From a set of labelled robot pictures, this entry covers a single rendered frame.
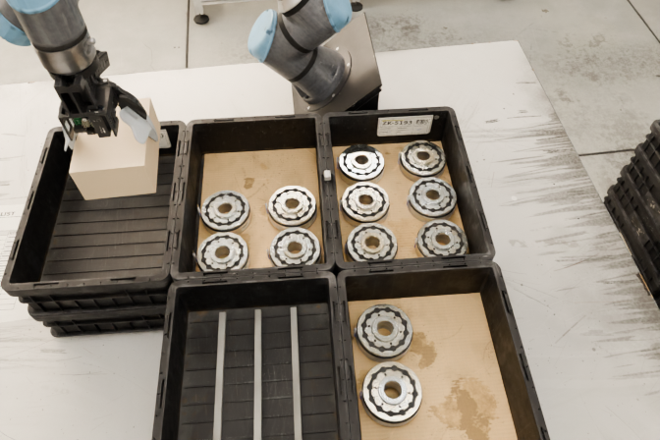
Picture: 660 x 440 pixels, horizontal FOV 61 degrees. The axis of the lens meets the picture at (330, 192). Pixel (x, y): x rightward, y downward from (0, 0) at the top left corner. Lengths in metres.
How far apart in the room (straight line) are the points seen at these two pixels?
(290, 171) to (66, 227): 0.49
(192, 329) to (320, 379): 0.26
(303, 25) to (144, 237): 0.58
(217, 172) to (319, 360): 0.50
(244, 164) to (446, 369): 0.63
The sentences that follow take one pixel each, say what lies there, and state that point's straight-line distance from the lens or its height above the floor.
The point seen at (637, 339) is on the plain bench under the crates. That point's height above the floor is 0.70.
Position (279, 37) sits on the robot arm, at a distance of 1.33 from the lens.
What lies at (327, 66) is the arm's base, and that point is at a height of 0.90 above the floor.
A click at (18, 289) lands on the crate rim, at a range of 1.14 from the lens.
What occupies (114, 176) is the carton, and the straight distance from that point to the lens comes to 0.99.
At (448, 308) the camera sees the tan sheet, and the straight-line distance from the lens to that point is 1.12.
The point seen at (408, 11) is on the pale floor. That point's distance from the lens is 3.18.
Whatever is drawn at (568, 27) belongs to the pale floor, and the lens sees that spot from 3.28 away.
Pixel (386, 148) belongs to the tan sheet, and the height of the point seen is 0.83.
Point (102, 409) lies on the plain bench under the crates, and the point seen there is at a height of 0.70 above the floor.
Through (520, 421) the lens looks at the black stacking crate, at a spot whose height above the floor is 0.86.
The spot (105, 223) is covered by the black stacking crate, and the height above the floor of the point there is 0.83.
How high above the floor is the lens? 1.82
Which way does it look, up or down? 53 degrees down
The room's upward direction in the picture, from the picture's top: straight up
